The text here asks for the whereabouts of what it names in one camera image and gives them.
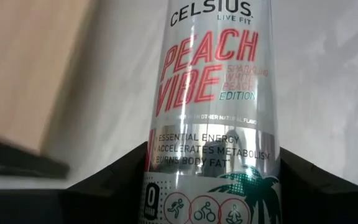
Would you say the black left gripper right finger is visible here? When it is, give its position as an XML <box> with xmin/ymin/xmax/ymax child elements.
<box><xmin>280</xmin><ymin>147</ymin><xmax>358</xmax><ymax>224</ymax></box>

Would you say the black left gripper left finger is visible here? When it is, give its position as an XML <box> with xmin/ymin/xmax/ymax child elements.
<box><xmin>62</xmin><ymin>141</ymin><xmax>149</xmax><ymax>224</ymax></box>

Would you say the white Celsius Peach Vibe can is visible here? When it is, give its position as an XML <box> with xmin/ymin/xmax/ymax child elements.
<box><xmin>137</xmin><ymin>0</ymin><xmax>283</xmax><ymax>224</ymax></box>

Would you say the white table cover sheet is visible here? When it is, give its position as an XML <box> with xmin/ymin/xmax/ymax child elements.
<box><xmin>39</xmin><ymin>0</ymin><xmax>358</xmax><ymax>190</ymax></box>

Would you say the wooden board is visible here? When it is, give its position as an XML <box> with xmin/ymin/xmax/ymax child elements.
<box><xmin>0</xmin><ymin>0</ymin><xmax>98</xmax><ymax>180</ymax></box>

